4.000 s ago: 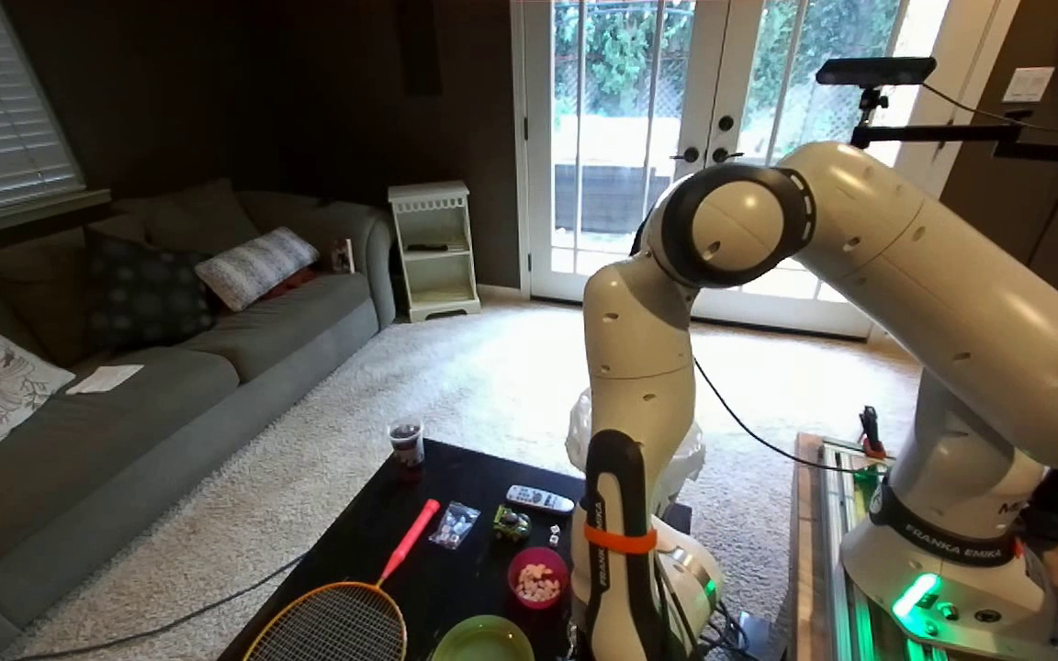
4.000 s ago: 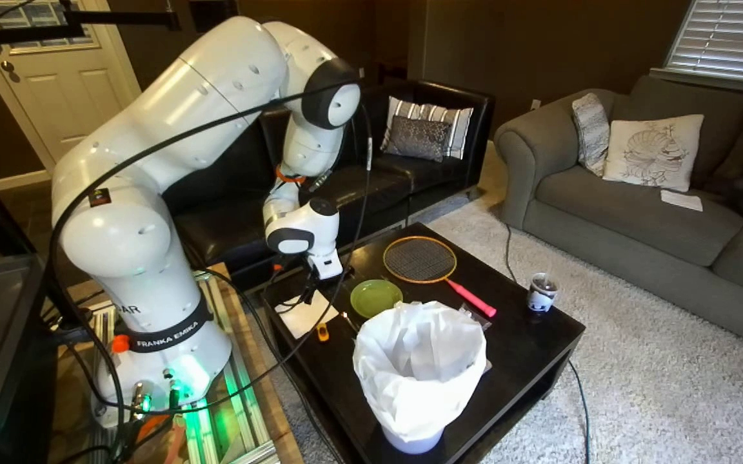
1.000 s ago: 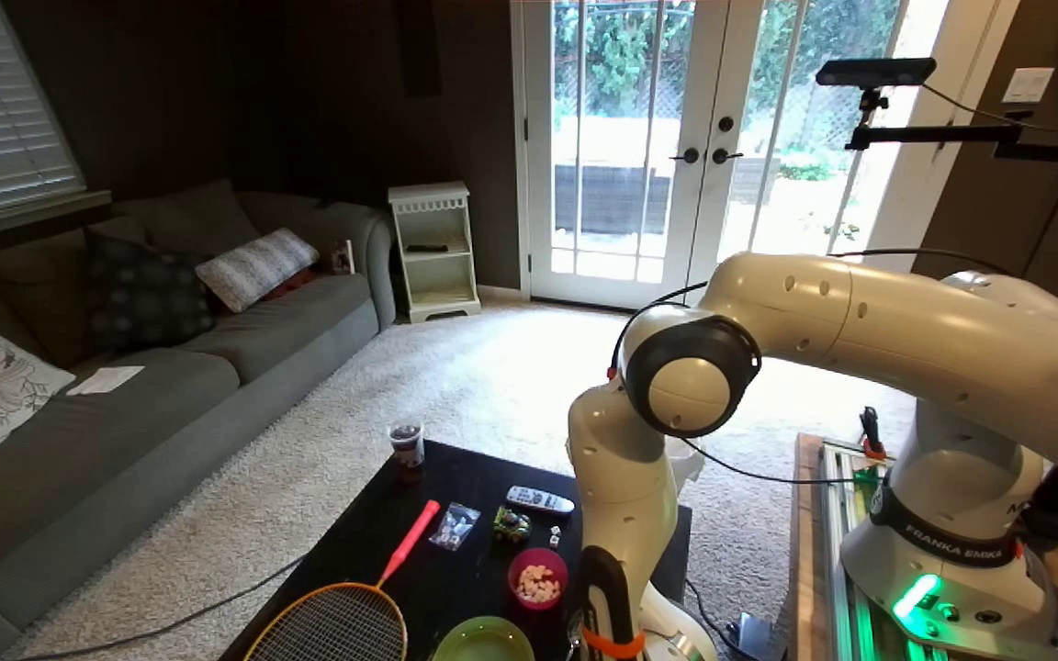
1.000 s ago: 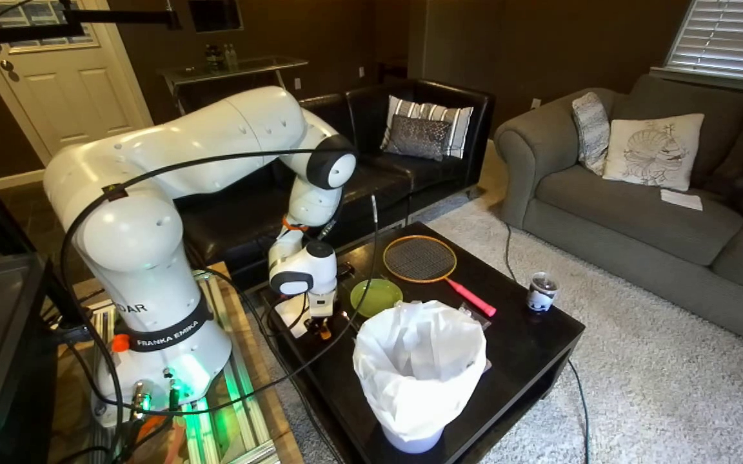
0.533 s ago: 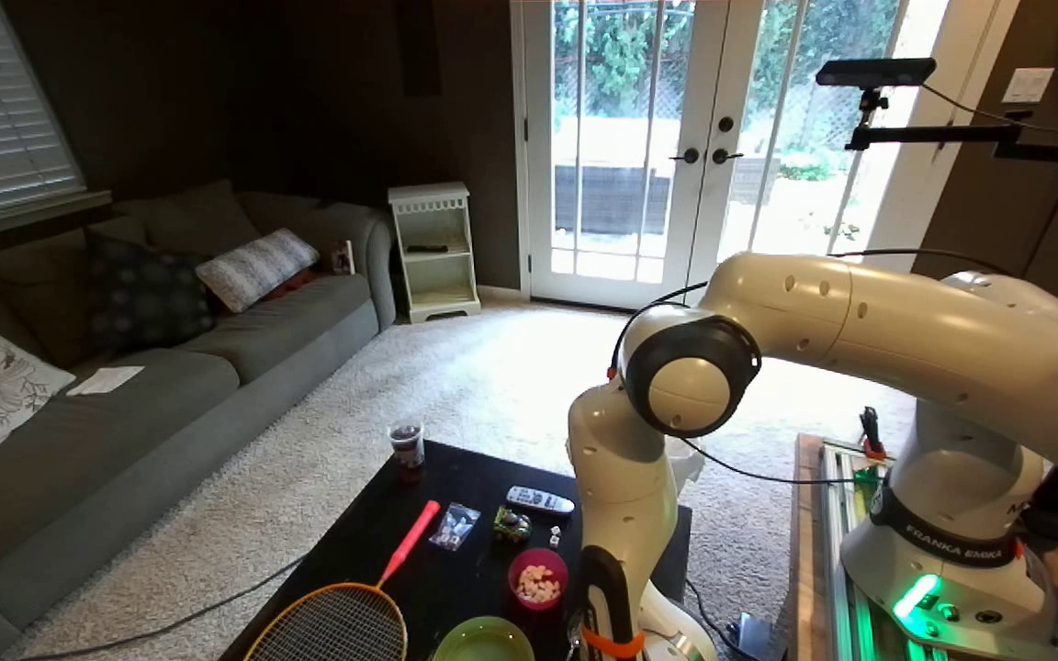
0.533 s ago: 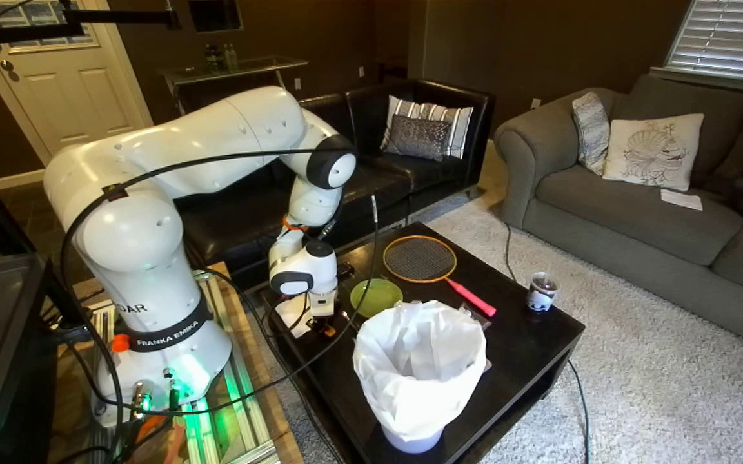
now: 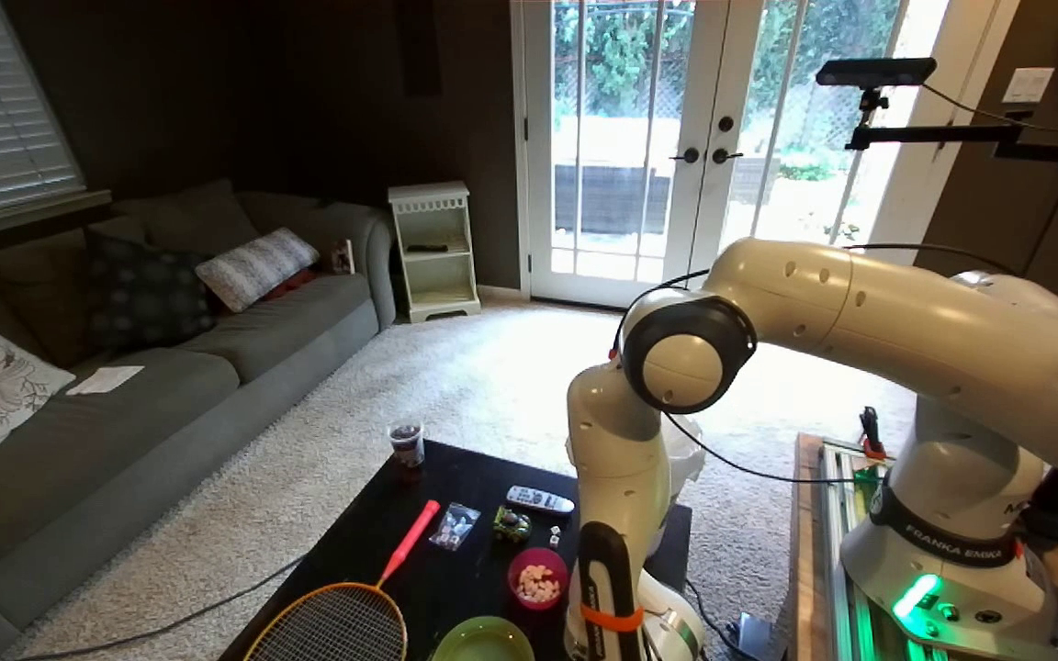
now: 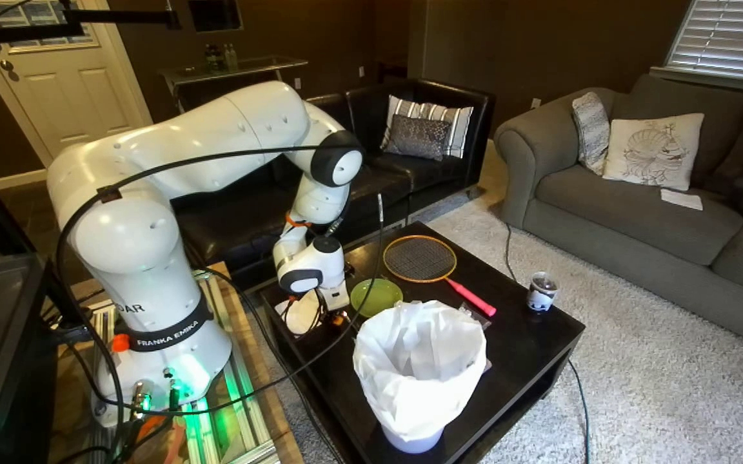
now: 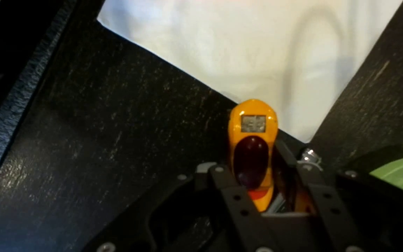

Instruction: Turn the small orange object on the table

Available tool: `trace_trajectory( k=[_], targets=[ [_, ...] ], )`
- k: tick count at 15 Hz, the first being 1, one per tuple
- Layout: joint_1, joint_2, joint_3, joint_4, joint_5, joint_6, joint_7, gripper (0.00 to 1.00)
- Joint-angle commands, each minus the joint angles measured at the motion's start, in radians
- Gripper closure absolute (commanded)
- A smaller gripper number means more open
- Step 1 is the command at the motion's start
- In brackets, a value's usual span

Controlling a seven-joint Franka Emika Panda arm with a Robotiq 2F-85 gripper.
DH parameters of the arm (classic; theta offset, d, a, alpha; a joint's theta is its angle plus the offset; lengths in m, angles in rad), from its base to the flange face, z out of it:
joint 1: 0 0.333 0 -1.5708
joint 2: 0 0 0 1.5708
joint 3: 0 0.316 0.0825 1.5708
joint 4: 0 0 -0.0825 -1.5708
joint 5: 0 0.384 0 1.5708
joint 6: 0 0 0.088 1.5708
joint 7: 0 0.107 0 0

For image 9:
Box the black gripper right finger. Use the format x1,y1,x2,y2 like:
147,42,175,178
274,139,366,252

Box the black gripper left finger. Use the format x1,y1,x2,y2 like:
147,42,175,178
207,163,282,252

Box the small orange oval gadget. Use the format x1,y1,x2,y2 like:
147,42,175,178
226,97,279,214

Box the black wooden coffee table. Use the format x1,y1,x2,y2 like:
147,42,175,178
0,0,403,252

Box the white paper napkin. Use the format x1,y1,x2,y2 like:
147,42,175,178
95,0,403,144

